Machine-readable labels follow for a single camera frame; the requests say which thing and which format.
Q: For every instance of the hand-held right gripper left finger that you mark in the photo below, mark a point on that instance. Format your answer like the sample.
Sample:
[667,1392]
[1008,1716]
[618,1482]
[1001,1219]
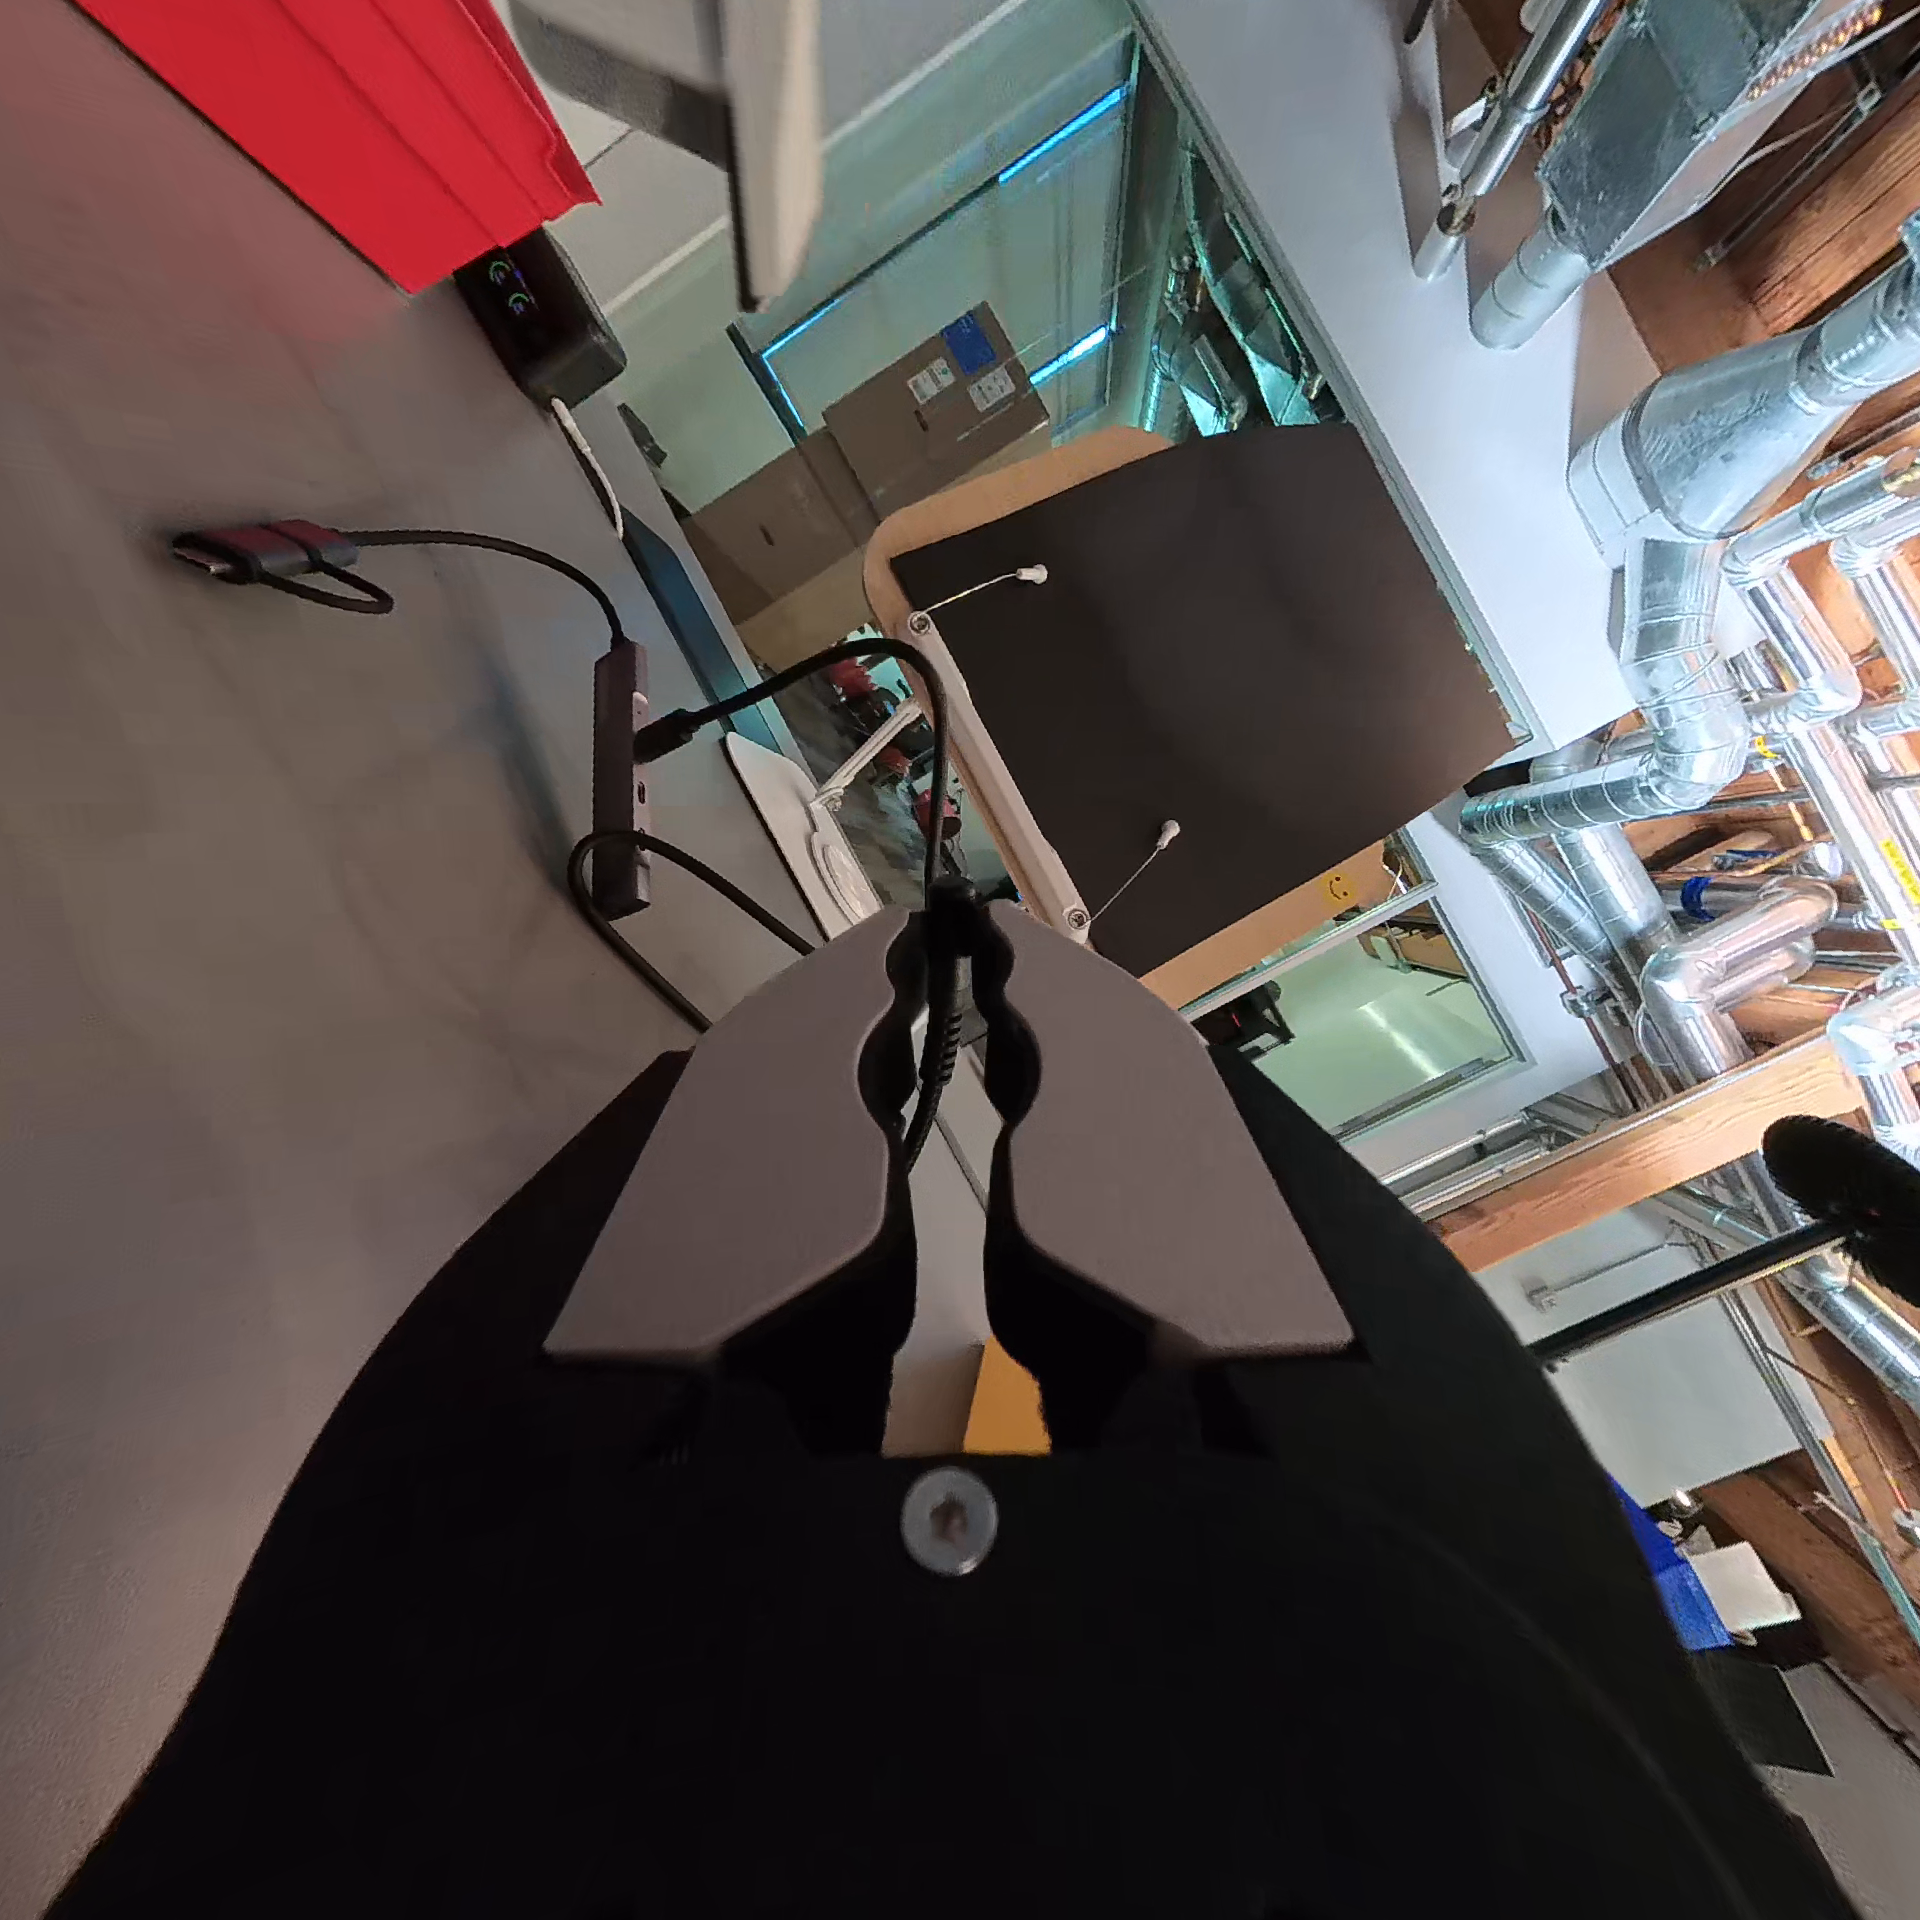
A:
[748,1171]

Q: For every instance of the cardboard box with blue label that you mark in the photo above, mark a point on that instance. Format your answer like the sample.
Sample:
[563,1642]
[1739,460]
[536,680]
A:
[932,405]

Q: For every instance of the wooden board with black panel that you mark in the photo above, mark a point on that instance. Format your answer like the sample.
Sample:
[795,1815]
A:
[1231,675]

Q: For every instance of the black fuzzy microphone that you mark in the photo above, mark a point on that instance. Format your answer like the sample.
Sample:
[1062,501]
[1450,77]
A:
[1845,1198]

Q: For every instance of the blue plastic bin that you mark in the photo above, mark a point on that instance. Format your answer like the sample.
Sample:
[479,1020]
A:
[1683,1575]

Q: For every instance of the silver ventilation ducts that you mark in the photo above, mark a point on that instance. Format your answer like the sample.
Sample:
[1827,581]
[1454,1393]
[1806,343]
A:
[1694,451]

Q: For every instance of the plain brown cardboard box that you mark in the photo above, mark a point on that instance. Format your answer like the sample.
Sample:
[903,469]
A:
[765,524]

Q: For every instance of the grey usb hub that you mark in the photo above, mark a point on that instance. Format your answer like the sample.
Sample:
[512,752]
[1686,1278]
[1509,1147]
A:
[618,810]

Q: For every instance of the red plastic bin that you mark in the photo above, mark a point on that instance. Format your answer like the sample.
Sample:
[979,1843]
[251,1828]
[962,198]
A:
[346,120]

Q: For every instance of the black boom pole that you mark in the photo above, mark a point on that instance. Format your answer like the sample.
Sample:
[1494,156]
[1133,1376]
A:
[1694,1285]

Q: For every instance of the dark phone on table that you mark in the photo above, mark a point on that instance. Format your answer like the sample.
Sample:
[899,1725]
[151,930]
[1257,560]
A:
[669,600]

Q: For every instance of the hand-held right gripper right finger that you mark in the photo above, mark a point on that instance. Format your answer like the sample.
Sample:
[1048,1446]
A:
[1186,1187]

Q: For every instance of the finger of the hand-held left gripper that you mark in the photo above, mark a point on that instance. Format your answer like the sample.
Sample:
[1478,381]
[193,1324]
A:
[776,151]

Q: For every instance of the black charger cube with display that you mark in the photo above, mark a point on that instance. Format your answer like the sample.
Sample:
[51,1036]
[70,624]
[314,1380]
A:
[546,324]

